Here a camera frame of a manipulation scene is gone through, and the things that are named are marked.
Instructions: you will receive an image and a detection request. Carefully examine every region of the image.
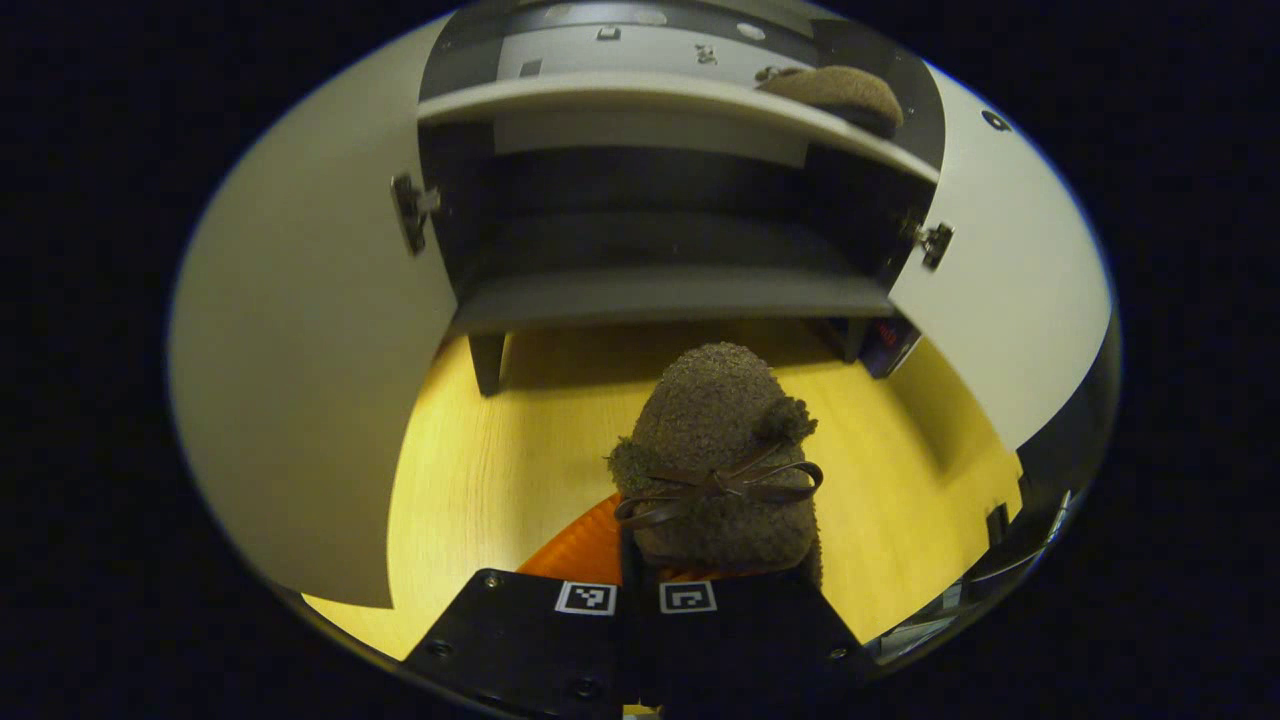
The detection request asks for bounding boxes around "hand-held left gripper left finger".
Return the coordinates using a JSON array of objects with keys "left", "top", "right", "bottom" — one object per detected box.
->
[{"left": 405, "top": 492, "right": 631, "bottom": 719}]

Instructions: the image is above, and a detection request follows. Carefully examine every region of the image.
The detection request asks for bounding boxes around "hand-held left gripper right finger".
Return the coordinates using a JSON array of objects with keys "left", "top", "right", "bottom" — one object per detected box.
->
[{"left": 625, "top": 535, "right": 881, "bottom": 713}]

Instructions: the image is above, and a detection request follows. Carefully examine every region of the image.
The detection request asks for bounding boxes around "brown fuzzy shoe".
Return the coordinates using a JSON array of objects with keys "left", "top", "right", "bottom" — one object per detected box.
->
[
  {"left": 607, "top": 343, "right": 825, "bottom": 586},
  {"left": 757, "top": 66, "right": 904, "bottom": 139}
]

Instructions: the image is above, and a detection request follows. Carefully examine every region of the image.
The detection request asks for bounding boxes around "white cabinet door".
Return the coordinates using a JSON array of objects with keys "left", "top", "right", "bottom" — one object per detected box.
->
[
  {"left": 168, "top": 15, "right": 461, "bottom": 609},
  {"left": 888, "top": 62, "right": 1114, "bottom": 453}
]

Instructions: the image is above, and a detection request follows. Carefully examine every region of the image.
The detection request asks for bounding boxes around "white shoe cabinet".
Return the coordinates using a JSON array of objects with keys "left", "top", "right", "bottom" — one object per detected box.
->
[{"left": 415, "top": 0, "right": 951, "bottom": 397}]

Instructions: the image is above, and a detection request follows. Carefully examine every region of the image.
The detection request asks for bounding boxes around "dark cabinet leg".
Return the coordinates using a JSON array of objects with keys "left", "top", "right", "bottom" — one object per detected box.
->
[
  {"left": 820, "top": 318, "right": 866, "bottom": 363},
  {"left": 468, "top": 333, "right": 506, "bottom": 397}
]

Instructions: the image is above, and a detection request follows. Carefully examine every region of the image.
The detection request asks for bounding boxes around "metal door hinge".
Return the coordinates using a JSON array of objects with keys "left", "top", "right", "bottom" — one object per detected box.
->
[
  {"left": 392, "top": 173, "right": 441, "bottom": 256},
  {"left": 900, "top": 218, "right": 954, "bottom": 271}
]

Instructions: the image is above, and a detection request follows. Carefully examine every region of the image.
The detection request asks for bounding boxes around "white cabinet shelf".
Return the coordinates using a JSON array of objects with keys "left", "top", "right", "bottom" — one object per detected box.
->
[{"left": 417, "top": 70, "right": 941, "bottom": 184}]

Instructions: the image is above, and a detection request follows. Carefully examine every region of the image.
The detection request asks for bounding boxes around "dark box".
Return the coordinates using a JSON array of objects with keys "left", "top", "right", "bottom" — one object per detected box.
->
[{"left": 860, "top": 318, "right": 921, "bottom": 379}]

